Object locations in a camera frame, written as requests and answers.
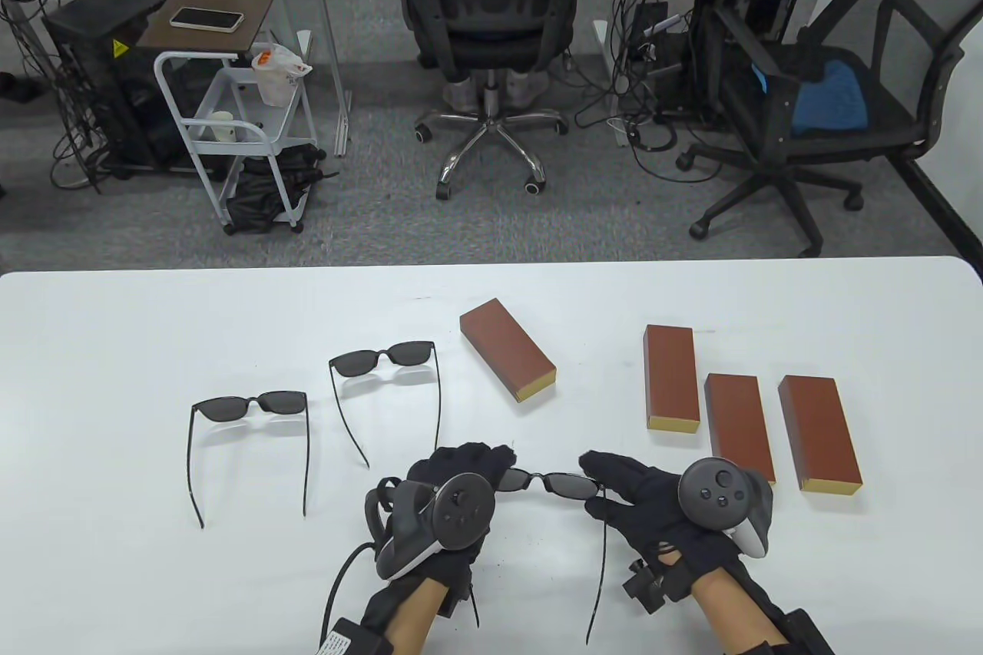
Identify person's left hand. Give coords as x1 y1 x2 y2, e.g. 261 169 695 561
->
405 442 518 602

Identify person's right hand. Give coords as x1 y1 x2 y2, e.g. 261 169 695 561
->
578 450 751 586

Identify black sunglasses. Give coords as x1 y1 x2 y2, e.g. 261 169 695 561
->
187 389 311 531
327 339 445 468
495 466 609 646

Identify brown storage box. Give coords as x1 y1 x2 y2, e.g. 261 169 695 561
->
703 372 777 488
458 296 558 403
642 324 702 434
776 375 864 495

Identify person's left forearm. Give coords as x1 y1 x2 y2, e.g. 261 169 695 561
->
383 578 452 655

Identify person's right forearm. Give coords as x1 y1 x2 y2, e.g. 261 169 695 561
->
690 558 793 655

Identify grey white handheld controller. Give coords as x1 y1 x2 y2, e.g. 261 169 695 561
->
364 471 497 584
677 457 773 559

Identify black bag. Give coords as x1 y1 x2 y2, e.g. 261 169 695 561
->
225 143 340 234

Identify black office chair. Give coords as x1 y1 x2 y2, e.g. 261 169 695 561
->
392 0 590 200

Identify white plastic bag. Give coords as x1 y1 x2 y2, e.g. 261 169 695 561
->
251 42 314 108

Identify white rolling cart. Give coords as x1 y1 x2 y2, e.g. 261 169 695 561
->
153 50 318 236

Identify black computer tower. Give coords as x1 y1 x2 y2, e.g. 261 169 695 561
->
631 1 693 120

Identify blue seat cushion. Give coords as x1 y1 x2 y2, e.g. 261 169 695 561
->
791 58 870 135

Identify black mesh armchair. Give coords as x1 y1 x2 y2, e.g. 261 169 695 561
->
676 0 966 258

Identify white smartphone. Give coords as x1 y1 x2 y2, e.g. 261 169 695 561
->
169 6 246 35

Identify black computer cabinet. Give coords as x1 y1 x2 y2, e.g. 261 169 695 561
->
41 0 193 174

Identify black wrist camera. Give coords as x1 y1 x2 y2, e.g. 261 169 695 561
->
623 558 677 614

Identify aluminium frame post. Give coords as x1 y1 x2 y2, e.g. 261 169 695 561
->
298 0 354 158

